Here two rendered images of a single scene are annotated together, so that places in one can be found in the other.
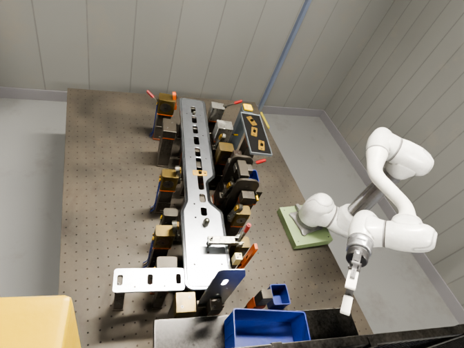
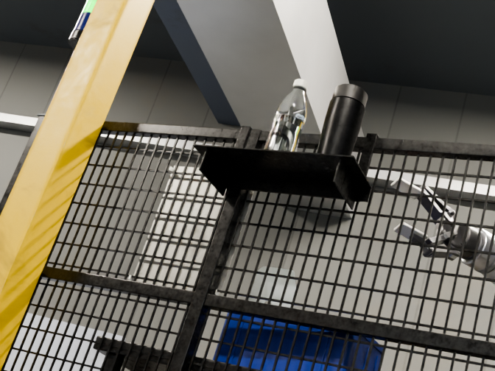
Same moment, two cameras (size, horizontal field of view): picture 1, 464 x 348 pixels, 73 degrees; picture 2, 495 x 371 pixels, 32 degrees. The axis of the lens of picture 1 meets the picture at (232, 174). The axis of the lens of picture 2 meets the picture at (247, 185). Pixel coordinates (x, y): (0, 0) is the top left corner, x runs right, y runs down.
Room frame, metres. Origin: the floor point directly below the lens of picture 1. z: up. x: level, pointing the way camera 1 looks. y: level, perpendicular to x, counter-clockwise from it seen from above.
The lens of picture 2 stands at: (-0.62, -1.74, 0.71)
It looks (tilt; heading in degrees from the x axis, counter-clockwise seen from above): 22 degrees up; 57
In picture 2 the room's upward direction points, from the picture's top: 18 degrees clockwise
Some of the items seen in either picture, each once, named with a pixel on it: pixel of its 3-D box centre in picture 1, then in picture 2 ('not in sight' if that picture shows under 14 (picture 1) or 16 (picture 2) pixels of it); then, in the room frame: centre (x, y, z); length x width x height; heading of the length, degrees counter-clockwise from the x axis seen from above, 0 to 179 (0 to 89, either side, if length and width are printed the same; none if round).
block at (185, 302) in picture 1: (178, 316); not in sight; (0.50, -0.05, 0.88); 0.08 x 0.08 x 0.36; 27
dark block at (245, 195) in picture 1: (236, 216); not in sight; (1.11, -0.12, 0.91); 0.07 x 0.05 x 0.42; 117
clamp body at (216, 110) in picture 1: (213, 125); not in sight; (1.83, 0.27, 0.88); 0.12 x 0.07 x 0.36; 117
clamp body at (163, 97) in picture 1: (161, 118); not in sight; (1.66, 0.61, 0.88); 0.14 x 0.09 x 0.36; 117
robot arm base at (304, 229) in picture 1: (305, 217); not in sight; (1.45, -0.57, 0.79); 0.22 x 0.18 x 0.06; 45
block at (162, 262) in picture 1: (159, 276); not in sight; (0.64, 0.11, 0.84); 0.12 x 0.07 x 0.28; 117
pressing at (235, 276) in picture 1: (221, 287); (261, 334); (0.56, -0.15, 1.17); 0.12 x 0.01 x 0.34; 117
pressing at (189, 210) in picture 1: (198, 170); not in sight; (1.23, 0.19, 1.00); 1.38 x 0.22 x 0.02; 27
